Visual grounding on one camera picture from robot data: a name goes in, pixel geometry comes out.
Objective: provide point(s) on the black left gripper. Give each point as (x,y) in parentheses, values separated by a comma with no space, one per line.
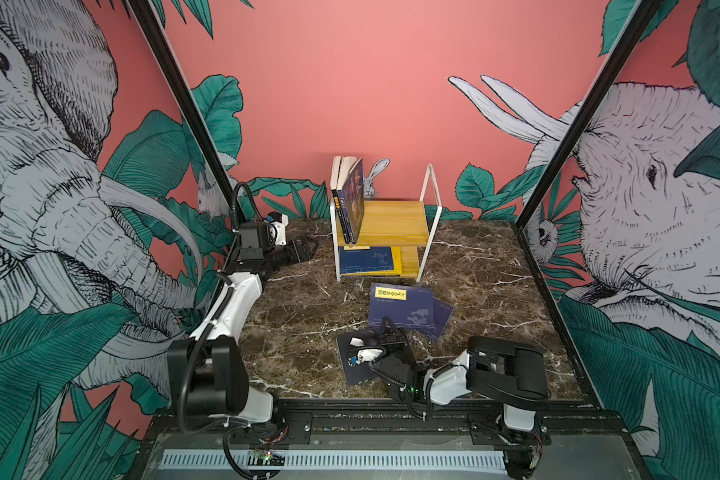
(304,254)

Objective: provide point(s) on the dark blue book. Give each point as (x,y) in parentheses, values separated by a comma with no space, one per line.
(442,313)
(406,306)

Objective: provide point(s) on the black book at bottom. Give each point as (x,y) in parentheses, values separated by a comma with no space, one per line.
(362,373)

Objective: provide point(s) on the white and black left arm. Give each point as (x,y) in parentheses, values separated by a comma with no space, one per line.
(209,383)

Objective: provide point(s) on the wooden shelf with white frame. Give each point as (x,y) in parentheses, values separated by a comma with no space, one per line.
(404,224)

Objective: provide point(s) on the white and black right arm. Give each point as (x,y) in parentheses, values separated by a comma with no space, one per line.
(503,371)

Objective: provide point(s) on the black right frame post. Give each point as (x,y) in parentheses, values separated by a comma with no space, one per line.
(629,36)

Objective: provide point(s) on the black book standing on shelf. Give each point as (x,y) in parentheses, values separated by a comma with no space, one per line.
(342,187)

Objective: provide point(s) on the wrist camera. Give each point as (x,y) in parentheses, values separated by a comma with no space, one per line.
(359,351)
(277,224)

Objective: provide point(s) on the blue book with yellow label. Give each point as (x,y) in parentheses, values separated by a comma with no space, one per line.
(369,260)

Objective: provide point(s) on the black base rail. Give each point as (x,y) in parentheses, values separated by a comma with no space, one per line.
(302,421)

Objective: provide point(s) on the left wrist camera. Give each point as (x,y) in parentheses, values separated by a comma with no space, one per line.
(277,224)

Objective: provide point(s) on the black left frame post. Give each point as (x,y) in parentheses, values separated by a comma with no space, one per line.
(145,14)

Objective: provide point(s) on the black frame post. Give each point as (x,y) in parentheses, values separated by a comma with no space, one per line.
(145,14)
(629,36)

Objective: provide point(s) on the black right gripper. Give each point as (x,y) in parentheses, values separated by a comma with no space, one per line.
(395,343)

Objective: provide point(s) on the dark book with portrait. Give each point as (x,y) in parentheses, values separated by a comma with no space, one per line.
(359,208)

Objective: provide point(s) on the white slotted cable duct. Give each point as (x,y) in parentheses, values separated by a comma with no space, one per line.
(469,461)

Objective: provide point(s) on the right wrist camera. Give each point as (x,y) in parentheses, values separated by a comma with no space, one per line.
(359,351)

